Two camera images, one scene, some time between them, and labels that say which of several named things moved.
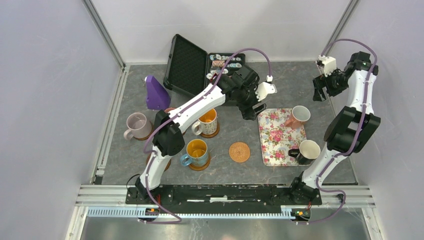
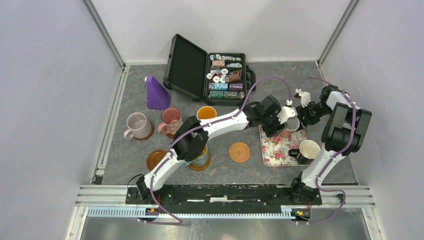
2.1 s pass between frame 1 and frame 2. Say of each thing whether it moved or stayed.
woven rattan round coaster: stayed
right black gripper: moved
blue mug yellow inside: stayed
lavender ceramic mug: stayed
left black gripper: moved
